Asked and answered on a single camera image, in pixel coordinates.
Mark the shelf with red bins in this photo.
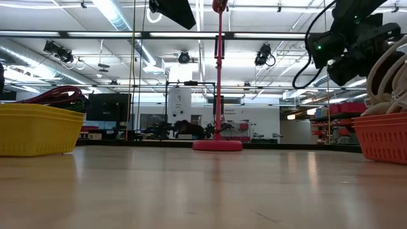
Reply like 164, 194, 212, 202
310, 101, 368, 146

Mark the yellow plastic basket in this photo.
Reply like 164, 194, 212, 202
0, 103, 86, 158

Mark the person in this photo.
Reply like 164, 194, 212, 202
173, 119, 206, 140

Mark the red lamp stand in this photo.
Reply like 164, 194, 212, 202
192, 0, 244, 152

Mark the black ceiling camera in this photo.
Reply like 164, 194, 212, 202
177, 50, 191, 65
43, 40, 74, 64
254, 43, 276, 67

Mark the black monitor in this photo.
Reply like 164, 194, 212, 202
85, 92, 132, 122

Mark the orange plastic basket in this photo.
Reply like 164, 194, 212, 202
351, 111, 407, 166

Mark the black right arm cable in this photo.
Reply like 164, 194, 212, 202
291, 0, 338, 90

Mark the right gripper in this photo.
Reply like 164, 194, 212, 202
327, 22, 402, 87

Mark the pink braided cable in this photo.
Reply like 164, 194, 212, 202
14, 85, 83, 106

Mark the green braided cable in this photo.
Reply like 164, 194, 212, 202
60, 100, 86, 113

